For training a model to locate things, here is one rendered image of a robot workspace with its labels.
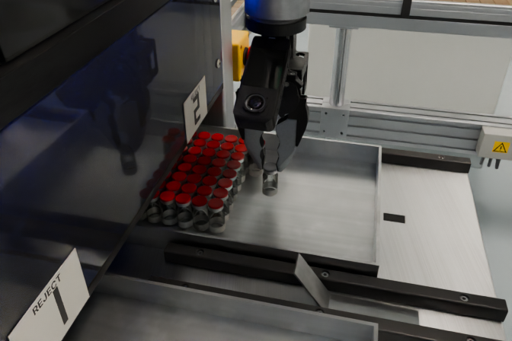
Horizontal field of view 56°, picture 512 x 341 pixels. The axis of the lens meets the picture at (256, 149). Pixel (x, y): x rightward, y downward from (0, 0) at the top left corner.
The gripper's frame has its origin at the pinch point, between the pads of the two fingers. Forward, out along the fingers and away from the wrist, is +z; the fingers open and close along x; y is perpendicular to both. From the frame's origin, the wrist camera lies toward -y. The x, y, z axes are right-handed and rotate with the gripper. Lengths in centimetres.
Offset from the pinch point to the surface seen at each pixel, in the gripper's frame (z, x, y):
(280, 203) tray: 7.3, -1.5, 1.0
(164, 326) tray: 7.3, 7.0, -22.4
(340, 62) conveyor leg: 24, -4, 95
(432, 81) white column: 54, -43, 152
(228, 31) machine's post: -11.4, 10.8, 18.6
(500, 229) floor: 95, -74, 109
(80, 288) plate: -5.5, 10.5, -28.9
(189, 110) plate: -7.6, 10.6, -1.0
